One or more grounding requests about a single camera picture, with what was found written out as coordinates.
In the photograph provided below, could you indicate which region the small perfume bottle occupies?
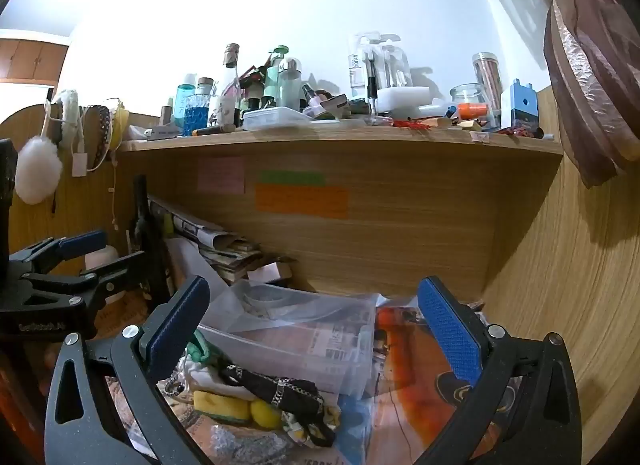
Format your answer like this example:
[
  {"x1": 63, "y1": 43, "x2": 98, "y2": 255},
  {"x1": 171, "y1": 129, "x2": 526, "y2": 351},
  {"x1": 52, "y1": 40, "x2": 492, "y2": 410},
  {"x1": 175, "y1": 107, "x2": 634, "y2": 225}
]
[{"x1": 302, "y1": 84, "x2": 324, "y2": 118}]

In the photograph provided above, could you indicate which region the corked glass bottle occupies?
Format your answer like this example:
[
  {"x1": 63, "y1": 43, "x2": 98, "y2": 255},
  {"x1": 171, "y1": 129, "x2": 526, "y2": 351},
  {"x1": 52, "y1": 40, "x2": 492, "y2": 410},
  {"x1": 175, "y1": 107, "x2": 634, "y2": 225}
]
[{"x1": 220, "y1": 43, "x2": 242, "y2": 128}]

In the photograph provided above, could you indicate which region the brown curtain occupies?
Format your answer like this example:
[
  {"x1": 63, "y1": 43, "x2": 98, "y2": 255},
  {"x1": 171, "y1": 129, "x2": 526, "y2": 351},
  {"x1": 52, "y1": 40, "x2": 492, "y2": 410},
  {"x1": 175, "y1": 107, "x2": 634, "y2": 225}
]
[{"x1": 435, "y1": 0, "x2": 640, "y2": 189}]

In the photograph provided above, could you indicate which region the black lace cloth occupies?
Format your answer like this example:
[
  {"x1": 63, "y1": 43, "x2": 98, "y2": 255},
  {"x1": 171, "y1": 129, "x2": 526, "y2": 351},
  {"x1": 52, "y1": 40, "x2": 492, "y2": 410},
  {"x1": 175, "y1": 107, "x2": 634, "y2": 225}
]
[{"x1": 220, "y1": 364, "x2": 337, "y2": 449}]

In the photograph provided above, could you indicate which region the yellow sponge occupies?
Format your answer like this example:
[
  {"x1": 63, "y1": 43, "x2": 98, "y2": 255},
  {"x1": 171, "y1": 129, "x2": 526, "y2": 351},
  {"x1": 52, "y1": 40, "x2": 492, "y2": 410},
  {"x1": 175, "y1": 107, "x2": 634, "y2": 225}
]
[{"x1": 192, "y1": 390, "x2": 252, "y2": 422}]

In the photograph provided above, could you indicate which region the tall clear canister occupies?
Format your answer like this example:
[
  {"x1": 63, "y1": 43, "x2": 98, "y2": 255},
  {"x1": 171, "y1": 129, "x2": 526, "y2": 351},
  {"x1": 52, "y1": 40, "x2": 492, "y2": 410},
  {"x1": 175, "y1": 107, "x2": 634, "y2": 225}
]
[{"x1": 471, "y1": 52, "x2": 504, "y2": 128}]

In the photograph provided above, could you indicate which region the blue paper sheet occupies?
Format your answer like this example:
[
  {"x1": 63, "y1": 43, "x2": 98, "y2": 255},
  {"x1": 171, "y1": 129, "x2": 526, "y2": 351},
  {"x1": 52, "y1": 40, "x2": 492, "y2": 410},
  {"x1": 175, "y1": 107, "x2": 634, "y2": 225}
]
[{"x1": 334, "y1": 397, "x2": 377, "y2": 465}]

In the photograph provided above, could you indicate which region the glass jar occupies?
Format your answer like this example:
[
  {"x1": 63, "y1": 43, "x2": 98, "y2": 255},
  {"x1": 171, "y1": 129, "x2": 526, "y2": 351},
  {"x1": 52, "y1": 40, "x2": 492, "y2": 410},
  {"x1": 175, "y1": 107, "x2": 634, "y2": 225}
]
[{"x1": 449, "y1": 83, "x2": 487, "y2": 118}]

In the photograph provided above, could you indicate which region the small cardboard box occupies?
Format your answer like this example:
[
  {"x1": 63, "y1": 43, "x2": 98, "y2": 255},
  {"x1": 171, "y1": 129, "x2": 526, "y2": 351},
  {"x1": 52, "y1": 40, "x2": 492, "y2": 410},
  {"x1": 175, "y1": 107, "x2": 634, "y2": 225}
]
[{"x1": 247, "y1": 257, "x2": 297, "y2": 289}]

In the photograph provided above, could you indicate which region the clear flat plastic case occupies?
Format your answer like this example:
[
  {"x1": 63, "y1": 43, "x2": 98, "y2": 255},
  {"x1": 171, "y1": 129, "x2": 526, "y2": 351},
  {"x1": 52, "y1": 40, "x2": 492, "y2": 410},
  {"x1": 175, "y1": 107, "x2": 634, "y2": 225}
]
[{"x1": 242, "y1": 106, "x2": 311, "y2": 131}]

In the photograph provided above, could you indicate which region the stack of newspapers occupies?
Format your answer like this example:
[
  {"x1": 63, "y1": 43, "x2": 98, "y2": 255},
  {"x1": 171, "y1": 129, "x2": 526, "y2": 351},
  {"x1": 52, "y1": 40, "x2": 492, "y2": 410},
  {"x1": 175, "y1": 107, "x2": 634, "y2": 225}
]
[{"x1": 147, "y1": 195, "x2": 267, "y2": 287}]

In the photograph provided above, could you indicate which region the white fluffy headband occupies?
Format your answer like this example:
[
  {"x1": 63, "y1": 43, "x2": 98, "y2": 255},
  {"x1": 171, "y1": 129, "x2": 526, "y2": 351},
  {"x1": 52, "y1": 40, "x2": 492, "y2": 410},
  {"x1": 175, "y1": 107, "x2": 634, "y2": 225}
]
[{"x1": 52, "y1": 89, "x2": 85, "y2": 150}]

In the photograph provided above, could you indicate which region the blue box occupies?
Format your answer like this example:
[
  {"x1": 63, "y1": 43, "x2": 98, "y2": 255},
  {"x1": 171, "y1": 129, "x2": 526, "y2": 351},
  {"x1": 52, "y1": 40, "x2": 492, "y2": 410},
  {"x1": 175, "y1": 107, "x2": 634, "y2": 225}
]
[{"x1": 500, "y1": 77, "x2": 541, "y2": 132}]

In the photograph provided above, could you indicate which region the orange printed bag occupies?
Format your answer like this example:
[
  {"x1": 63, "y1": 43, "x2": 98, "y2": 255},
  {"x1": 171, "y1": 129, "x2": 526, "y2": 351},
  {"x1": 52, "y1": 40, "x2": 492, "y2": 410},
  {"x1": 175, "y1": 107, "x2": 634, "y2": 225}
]
[{"x1": 370, "y1": 302, "x2": 522, "y2": 465}]

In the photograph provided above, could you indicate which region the clear round bottle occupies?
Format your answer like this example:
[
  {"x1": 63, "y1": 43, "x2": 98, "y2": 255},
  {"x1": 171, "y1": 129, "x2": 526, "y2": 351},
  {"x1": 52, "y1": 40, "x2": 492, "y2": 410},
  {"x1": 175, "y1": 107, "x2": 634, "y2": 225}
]
[{"x1": 277, "y1": 57, "x2": 304, "y2": 108}]

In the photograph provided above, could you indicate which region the white patterned cloth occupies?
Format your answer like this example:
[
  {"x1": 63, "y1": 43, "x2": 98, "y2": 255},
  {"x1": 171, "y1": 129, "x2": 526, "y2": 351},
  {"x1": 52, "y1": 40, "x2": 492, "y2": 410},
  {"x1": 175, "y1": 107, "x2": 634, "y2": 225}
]
[{"x1": 179, "y1": 359, "x2": 242, "y2": 397}]

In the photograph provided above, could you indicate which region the green sticky note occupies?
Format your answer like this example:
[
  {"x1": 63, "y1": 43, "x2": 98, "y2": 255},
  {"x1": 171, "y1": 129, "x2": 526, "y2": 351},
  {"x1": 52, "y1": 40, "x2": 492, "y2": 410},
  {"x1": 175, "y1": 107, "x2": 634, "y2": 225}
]
[{"x1": 259, "y1": 171, "x2": 325, "y2": 186}]

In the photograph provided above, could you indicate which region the yellow ball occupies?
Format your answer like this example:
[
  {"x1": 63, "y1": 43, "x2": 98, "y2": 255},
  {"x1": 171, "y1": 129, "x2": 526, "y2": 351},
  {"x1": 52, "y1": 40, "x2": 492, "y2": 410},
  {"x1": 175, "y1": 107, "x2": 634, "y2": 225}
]
[{"x1": 250, "y1": 399, "x2": 284, "y2": 431}]

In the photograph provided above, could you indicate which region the wooden wall cabinet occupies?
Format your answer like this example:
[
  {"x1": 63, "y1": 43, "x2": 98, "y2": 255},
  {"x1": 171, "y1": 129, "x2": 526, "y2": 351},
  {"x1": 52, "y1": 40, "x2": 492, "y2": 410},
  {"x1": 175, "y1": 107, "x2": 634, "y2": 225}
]
[{"x1": 0, "y1": 37, "x2": 69, "y2": 84}]

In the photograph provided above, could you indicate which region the yellow headband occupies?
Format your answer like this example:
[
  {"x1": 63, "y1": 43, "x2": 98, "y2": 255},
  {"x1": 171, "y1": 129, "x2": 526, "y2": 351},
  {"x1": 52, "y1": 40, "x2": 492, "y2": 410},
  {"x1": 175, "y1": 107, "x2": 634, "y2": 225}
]
[{"x1": 108, "y1": 100, "x2": 131, "y2": 150}]

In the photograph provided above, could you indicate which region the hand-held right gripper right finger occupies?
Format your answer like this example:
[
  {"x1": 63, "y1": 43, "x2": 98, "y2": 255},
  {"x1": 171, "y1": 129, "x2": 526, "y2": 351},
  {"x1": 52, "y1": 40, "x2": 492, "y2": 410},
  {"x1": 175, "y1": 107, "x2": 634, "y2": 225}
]
[{"x1": 412, "y1": 275, "x2": 586, "y2": 465}]

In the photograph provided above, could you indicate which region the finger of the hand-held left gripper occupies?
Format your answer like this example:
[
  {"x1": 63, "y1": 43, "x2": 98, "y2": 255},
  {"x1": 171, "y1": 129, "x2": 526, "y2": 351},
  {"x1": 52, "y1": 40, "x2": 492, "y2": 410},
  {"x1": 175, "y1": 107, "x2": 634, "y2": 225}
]
[
  {"x1": 9, "y1": 230, "x2": 109, "y2": 277},
  {"x1": 22, "y1": 251, "x2": 147, "y2": 317}
]

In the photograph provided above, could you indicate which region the blue textured glass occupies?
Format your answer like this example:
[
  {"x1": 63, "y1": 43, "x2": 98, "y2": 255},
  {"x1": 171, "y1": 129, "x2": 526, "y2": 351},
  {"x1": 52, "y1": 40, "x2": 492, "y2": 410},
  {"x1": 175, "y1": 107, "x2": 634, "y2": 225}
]
[{"x1": 183, "y1": 95, "x2": 211, "y2": 132}]

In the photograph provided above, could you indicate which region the white foam block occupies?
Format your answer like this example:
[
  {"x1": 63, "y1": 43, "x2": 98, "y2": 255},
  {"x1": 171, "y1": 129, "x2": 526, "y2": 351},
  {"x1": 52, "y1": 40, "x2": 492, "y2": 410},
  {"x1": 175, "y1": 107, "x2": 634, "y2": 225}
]
[{"x1": 376, "y1": 86, "x2": 434, "y2": 115}]

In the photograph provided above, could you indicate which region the orange sticky note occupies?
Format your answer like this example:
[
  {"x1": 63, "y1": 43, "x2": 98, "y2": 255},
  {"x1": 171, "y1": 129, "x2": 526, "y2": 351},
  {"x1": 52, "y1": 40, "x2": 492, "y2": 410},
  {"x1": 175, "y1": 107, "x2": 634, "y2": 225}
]
[{"x1": 255, "y1": 184, "x2": 350, "y2": 220}]

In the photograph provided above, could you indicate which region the white bath puff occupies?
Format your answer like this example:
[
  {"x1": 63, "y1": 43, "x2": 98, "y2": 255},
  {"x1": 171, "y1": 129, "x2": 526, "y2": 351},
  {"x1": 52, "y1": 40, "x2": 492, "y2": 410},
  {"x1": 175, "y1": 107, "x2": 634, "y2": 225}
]
[{"x1": 15, "y1": 137, "x2": 64, "y2": 206}]

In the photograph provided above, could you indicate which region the clear blister package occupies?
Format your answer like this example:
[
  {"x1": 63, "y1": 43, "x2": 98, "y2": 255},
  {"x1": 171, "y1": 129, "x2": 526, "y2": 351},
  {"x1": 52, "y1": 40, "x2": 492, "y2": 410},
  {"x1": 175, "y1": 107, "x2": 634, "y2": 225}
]
[{"x1": 348, "y1": 33, "x2": 414, "y2": 98}]

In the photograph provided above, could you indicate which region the orange marker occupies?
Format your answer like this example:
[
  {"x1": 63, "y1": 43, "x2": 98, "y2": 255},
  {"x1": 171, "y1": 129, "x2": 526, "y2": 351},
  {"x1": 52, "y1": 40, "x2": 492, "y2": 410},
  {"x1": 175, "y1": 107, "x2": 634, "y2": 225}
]
[{"x1": 447, "y1": 103, "x2": 489, "y2": 120}]

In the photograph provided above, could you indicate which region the blue liquid bottle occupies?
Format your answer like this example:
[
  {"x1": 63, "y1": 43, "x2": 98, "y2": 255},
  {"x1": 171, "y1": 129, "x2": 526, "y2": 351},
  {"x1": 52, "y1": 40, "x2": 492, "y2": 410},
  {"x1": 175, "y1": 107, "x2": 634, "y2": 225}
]
[{"x1": 175, "y1": 73, "x2": 199, "y2": 124}]

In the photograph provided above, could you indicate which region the crinkled clear plastic bag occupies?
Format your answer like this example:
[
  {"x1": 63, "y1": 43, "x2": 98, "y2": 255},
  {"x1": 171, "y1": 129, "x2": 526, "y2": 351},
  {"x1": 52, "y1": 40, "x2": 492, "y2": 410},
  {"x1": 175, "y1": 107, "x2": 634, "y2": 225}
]
[{"x1": 209, "y1": 424, "x2": 302, "y2": 465}]

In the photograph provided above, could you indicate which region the dark patterned headband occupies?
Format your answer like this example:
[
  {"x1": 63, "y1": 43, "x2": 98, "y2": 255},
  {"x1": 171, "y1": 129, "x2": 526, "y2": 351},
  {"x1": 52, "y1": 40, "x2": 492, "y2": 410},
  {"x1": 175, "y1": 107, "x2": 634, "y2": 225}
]
[{"x1": 82, "y1": 105, "x2": 114, "y2": 172}]

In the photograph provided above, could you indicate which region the white printed cup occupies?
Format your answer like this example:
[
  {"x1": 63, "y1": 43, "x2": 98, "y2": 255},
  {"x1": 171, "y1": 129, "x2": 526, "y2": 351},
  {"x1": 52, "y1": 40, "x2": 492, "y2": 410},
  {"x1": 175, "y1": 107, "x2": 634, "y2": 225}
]
[{"x1": 207, "y1": 96, "x2": 236, "y2": 128}]

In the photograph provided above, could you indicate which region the clear plastic storage box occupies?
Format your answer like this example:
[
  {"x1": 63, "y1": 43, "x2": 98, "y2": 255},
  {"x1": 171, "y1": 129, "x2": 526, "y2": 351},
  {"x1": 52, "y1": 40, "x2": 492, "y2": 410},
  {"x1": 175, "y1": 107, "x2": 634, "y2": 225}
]
[{"x1": 195, "y1": 279, "x2": 382, "y2": 398}]

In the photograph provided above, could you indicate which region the green capped bottle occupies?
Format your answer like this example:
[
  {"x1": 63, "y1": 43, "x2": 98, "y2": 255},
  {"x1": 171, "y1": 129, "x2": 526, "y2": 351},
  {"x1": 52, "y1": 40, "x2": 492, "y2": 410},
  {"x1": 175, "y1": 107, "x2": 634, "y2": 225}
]
[{"x1": 263, "y1": 45, "x2": 290, "y2": 108}]

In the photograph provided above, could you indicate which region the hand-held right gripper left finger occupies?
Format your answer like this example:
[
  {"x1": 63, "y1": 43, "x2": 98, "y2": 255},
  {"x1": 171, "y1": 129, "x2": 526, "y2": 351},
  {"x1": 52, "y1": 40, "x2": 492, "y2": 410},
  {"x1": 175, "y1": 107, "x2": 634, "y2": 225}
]
[{"x1": 44, "y1": 276, "x2": 213, "y2": 465}]

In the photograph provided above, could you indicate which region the pink sticky note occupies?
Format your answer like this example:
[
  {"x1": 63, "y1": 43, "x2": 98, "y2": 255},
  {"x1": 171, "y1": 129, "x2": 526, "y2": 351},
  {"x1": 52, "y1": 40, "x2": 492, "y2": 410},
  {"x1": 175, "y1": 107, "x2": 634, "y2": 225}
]
[{"x1": 196, "y1": 156, "x2": 246, "y2": 194}]

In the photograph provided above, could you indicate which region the wooden shelf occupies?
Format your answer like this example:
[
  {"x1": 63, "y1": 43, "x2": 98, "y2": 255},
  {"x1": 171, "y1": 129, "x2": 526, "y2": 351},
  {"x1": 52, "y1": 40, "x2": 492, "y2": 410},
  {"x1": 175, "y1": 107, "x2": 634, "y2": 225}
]
[{"x1": 116, "y1": 124, "x2": 566, "y2": 296}]

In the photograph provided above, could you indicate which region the green cloth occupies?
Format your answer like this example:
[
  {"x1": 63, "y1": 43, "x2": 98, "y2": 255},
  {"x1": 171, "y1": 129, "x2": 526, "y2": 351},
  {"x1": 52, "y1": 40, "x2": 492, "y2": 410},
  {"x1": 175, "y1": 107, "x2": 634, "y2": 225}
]
[{"x1": 186, "y1": 329, "x2": 226, "y2": 367}]

